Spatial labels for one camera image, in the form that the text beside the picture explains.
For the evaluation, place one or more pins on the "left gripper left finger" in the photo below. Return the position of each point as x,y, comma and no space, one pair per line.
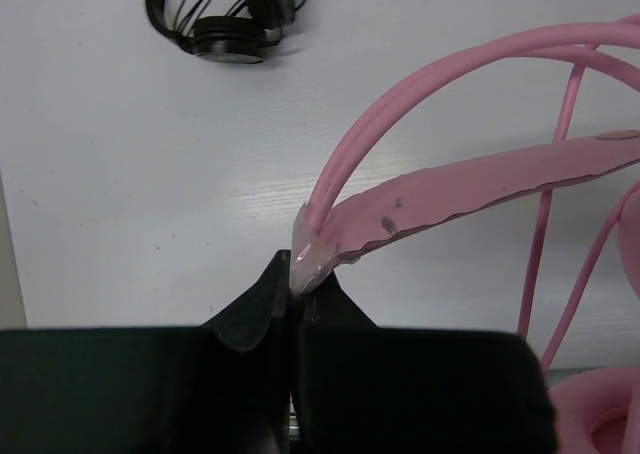
244,396

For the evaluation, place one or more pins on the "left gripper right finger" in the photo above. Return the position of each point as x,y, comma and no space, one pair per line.
361,388

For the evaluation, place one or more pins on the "pink headphones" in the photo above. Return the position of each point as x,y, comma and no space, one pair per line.
598,410

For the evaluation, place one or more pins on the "left black headphones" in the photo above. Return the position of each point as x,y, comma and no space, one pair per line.
240,36

